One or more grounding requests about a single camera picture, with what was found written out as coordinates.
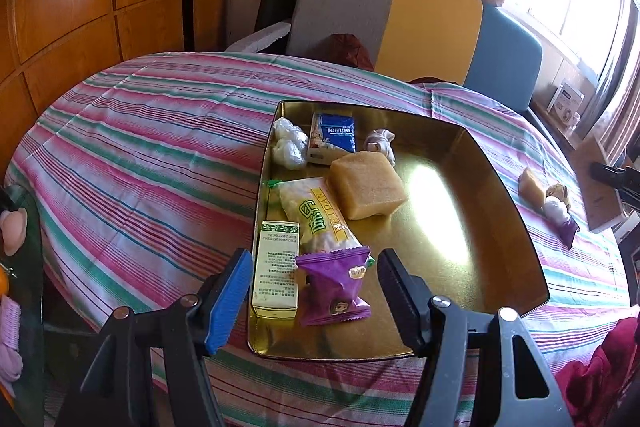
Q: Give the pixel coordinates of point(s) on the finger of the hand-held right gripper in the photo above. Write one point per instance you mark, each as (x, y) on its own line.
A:
(620, 176)

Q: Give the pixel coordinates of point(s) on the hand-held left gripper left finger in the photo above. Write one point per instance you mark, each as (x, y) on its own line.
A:
(227, 307)

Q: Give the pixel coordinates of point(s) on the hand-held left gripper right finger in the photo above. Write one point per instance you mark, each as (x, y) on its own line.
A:
(400, 297)

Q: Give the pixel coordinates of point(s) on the green and white small carton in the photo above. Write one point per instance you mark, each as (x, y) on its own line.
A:
(275, 272)

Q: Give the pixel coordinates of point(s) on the purple snack packet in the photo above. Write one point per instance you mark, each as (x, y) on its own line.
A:
(332, 287)
(570, 232)

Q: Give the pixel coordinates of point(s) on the gold metal tray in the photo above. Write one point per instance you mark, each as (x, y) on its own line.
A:
(450, 232)

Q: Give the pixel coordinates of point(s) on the large yellow sponge block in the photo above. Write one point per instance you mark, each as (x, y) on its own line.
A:
(367, 184)

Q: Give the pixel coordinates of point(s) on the blue and white tissue pack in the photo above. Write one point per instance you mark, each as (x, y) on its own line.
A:
(332, 137)

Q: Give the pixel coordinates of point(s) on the gold wrapped candy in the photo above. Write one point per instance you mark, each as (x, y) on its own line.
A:
(559, 193)

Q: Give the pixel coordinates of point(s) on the small yellow sponge piece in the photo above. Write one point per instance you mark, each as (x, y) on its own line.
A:
(531, 187)

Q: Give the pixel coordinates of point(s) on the white printed box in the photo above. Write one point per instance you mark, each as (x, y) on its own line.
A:
(565, 104)

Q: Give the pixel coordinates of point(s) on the yellow snack packet green label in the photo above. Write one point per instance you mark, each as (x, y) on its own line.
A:
(310, 212)

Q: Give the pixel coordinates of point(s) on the white brown wrapped candy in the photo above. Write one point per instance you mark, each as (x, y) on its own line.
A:
(380, 146)

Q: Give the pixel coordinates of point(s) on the striped pink green tablecloth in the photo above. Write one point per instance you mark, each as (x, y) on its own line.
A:
(150, 147)

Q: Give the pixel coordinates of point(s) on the glass side table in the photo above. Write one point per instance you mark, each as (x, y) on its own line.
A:
(30, 282)

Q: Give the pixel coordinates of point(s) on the pink hair roller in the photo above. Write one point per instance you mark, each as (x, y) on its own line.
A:
(10, 337)

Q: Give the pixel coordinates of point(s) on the pink plastic object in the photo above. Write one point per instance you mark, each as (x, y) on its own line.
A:
(12, 232)

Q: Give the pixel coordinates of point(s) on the grey yellow blue sofa chair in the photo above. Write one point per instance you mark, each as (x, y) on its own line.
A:
(430, 32)

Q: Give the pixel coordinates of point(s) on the dark red cloth on chair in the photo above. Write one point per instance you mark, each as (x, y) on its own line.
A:
(350, 52)

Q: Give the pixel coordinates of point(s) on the white foam piece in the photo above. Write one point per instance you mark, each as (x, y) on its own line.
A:
(260, 39)

